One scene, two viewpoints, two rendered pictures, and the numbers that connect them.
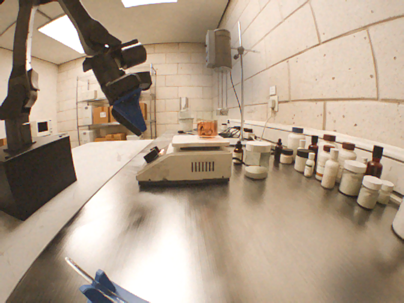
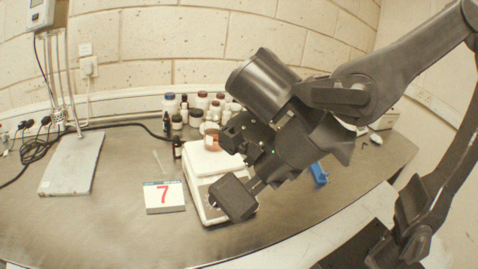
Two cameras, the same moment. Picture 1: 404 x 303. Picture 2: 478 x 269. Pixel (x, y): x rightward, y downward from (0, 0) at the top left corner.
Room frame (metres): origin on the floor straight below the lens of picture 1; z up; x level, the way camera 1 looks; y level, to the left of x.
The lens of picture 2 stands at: (0.44, 0.35, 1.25)
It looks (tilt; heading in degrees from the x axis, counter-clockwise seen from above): 30 degrees down; 248
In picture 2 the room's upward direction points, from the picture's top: 9 degrees clockwise
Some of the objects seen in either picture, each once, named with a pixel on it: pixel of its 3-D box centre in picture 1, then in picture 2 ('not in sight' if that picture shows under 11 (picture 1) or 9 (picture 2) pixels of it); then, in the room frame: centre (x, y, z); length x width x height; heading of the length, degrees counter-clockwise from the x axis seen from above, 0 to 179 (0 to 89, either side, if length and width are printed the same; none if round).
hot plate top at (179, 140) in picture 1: (198, 139); (213, 154); (0.36, 0.01, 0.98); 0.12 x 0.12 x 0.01; 8
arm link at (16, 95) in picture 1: (17, 103); (415, 228); (0.17, 0.37, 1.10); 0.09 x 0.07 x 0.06; 45
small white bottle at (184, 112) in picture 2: (301, 153); (184, 113); (0.41, -0.31, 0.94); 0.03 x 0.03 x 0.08
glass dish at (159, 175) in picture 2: not in sight; (164, 176); (0.48, 0.00, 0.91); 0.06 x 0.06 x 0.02
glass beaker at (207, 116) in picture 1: (208, 122); (214, 134); (0.35, -0.02, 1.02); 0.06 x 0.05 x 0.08; 80
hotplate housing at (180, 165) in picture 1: (187, 158); (215, 175); (0.35, 0.03, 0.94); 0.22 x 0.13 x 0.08; 98
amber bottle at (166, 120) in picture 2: (278, 148); (166, 120); (0.48, -0.26, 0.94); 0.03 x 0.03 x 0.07
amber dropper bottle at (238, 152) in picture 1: (238, 151); (176, 144); (0.44, -0.11, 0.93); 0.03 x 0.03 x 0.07
